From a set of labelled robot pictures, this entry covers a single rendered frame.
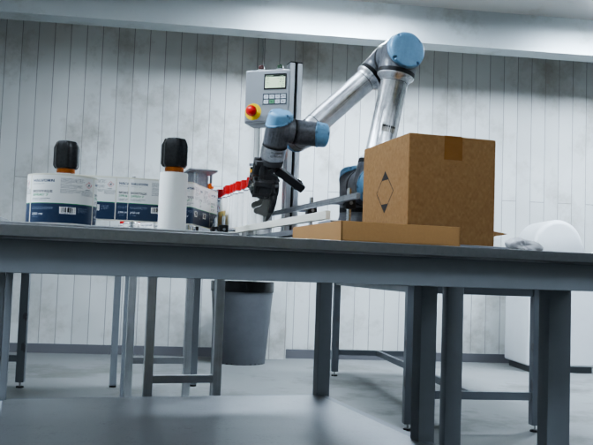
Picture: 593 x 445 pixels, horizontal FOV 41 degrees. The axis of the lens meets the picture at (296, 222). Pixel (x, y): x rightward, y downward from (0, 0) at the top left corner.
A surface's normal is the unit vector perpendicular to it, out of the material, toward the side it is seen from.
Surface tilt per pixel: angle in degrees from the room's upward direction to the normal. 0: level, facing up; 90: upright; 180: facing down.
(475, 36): 90
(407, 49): 84
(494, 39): 90
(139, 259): 90
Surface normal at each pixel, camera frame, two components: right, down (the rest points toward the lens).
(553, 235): 0.08, -0.06
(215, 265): 0.32, -0.05
